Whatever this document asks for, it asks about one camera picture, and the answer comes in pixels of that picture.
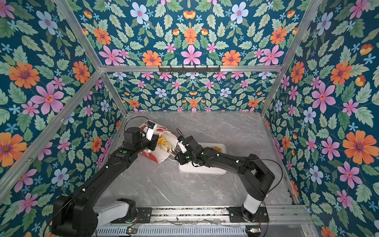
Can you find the red white paper bag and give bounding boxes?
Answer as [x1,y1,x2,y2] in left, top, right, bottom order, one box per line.
[140,123,178,164]

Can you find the yellow twisted bread roll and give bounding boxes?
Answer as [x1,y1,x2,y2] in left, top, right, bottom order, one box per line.
[158,135,170,149]

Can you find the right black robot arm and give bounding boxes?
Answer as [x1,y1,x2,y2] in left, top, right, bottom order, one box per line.
[166,136,275,222]

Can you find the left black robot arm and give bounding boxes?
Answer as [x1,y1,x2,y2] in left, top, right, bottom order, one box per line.
[51,121,159,237]

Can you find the white rectangular tray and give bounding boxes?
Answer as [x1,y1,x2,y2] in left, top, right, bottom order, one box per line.
[178,143,227,175]

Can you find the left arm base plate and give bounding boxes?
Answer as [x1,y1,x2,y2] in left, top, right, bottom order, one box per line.
[111,207,153,224]

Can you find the aluminium front rail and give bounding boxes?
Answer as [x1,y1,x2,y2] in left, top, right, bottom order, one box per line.
[91,205,318,237]

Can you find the black wall hook rail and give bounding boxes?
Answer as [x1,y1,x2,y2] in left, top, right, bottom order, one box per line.
[158,66,221,73]

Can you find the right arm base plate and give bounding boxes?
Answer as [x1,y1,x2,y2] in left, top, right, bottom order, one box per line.
[227,206,269,223]

